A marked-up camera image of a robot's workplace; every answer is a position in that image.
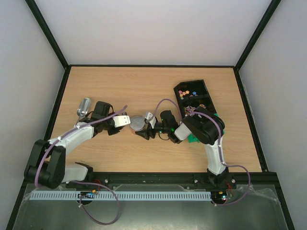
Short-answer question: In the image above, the round metal lid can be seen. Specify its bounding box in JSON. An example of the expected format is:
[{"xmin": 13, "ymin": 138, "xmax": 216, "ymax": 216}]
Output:
[{"xmin": 130, "ymin": 116, "xmax": 145, "ymax": 131}]

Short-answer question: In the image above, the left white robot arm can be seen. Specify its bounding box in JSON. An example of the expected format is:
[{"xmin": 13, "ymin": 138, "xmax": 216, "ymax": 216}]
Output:
[{"xmin": 24, "ymin": 98, "xmax": 130, "ymax": 189}]

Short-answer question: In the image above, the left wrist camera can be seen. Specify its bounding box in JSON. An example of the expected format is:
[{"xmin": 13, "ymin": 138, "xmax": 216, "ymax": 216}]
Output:
[{"xmin": 112, "ymin": 115, "xmax": 131, "ymax": 127}]

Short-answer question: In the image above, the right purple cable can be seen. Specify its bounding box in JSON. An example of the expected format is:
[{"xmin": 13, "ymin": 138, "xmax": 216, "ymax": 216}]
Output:
[{"xmin": 153, "ymin": 98, "xmax": 251, "ymax": 207}]

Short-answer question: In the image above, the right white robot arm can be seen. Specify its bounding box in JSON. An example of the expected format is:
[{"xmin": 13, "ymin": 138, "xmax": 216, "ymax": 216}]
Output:
[{"xmin": 135, "ymin": 106, "xmax": 229, "ymax": 188}]

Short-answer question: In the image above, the purple cable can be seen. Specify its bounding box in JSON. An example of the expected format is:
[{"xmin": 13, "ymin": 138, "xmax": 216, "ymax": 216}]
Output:
[
  {"xmin": 35, "ymin": 104, "xmax": 128, "ymax": 226},
  {"xmin": 153, "ymin": 98, "xmax": 251, "ymax": 207}
]

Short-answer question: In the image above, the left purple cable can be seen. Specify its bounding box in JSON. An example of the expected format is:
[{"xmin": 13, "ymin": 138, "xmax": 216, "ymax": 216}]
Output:
[{"xmin": 35, "ymin": 104, "xmax": 128, "ymax": 226}]

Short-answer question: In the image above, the metal scoop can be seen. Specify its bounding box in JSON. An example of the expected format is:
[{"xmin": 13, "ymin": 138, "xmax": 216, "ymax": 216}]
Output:
[{"xmin": 75, "ymin": 98, "xmax": 91, "ymax": 125}]

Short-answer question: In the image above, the light blue slotted duct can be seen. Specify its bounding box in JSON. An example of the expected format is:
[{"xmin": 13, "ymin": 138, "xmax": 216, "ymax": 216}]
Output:
[{"xmin": 29, "ymin": 191, "xmax": 211, "ymax": 201}]

